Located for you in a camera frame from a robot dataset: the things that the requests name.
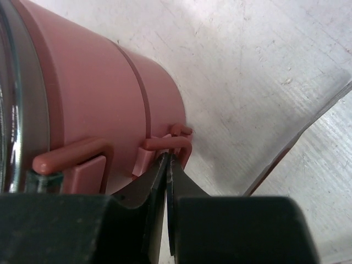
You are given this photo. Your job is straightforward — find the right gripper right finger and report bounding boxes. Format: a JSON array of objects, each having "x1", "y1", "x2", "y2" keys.
[{"x1": 166, "y1": 155, "x2": 320, "y2": 263}]

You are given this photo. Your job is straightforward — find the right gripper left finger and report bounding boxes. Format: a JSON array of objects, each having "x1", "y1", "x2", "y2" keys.
[{"x1": 1, "y1": 153, "x2": 169, "y2": 263}]

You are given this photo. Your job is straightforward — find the grey transparent top lid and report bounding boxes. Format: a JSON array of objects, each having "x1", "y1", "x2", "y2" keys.
[{"x1": 1, "y1": 1, "x2": 50, "y2": 193}]

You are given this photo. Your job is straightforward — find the pink lunch bowl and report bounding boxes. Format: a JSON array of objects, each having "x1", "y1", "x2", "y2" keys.
[
  {"x1": 118, "y1": 46, "x2": 195, "y2": 182},
  {"x1": 13, "y1": 1, "x2": 146, "y2": 194}
]

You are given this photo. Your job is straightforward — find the metal tongs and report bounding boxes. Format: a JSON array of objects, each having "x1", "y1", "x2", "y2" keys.
[{"x1": 244, "y1": 79, "x2": 352, "y2": 197}]

